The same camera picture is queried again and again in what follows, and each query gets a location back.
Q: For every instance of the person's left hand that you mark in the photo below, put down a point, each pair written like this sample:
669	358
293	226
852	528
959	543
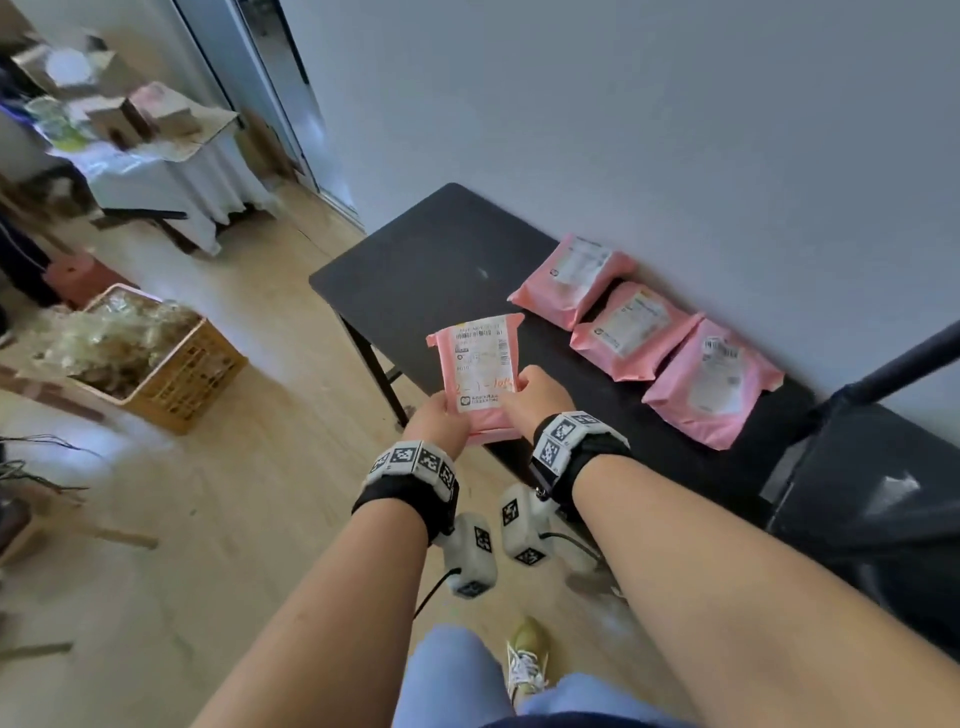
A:
435	427

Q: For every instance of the person's right hand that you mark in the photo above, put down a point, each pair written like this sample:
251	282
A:
540	401

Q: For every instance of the dark metal shelf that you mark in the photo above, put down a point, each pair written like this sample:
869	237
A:
885	487

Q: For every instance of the person's right forearm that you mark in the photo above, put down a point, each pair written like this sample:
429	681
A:
750	585

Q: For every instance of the person's left forearm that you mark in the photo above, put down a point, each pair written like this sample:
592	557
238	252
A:
322	637

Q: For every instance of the person's blue jeans leg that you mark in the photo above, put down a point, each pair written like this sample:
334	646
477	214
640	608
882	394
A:
600	697
450	675

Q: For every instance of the person's yellow-green shoe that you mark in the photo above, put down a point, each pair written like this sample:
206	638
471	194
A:
529	660

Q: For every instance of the person's dark shirt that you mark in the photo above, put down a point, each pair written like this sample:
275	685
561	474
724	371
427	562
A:
577	721

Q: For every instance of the black marker wristband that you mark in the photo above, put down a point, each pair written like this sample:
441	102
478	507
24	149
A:
592	450
405	487

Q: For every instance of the white marker cube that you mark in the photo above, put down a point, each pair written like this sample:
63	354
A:
525	525

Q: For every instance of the black low table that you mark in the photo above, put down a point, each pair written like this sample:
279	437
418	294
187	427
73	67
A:
450	262

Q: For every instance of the yellow slatted crate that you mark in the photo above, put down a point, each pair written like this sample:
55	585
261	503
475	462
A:
195	375

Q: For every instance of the clear plastic wrapping heap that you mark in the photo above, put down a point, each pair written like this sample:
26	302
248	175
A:
120	345

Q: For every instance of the loose wooden sticks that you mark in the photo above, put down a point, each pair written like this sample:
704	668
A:
90	532

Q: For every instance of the dark framed glass door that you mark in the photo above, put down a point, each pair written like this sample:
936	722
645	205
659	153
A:
277	90

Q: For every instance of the red plastic stool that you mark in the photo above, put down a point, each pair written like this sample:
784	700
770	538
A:
79	277

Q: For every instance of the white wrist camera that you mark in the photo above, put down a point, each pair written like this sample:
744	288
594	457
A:
469	559

